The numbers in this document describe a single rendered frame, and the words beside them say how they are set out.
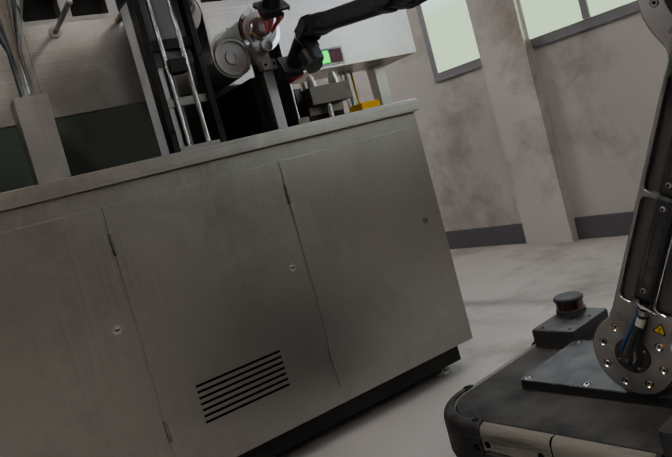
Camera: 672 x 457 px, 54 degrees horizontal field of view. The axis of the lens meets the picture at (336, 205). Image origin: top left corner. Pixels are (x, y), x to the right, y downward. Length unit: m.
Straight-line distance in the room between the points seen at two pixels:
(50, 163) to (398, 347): 1.14
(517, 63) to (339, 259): 2.17
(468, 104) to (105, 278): 2.91
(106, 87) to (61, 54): 0.17
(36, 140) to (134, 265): 0.52
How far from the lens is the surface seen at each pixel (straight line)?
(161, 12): 2.00
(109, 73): 2.36
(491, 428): 1.28
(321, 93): 2.21
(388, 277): 2.00
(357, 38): 2.81
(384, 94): 3.01
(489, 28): 3.90
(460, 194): 4.31
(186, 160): 1.71
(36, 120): 2.02
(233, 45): 2.16
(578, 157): 3.79
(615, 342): 1.23
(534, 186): 3.88
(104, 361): 1.69
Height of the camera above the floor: 0.78
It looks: 4 degrees down
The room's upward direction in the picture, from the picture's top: 15 degrees counter-clockwise
